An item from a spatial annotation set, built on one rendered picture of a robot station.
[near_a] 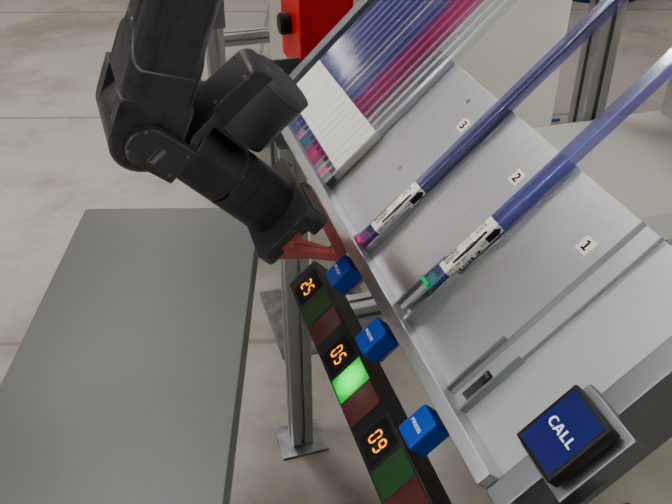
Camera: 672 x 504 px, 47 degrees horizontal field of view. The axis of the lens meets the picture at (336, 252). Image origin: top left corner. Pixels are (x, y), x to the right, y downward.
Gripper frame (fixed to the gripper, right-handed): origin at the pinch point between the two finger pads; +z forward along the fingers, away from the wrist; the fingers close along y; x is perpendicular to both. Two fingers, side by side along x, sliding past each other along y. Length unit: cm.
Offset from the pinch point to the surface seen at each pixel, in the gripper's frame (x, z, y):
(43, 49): 84, 24, 279
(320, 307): 5.1, 2.1, -2.0
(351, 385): 5.5, 2.0, -13.2
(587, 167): -26, 38, 22
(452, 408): -2.7, -1.1, -24.9
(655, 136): -37, 49, 28
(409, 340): -2.4, -1.1, -16.9
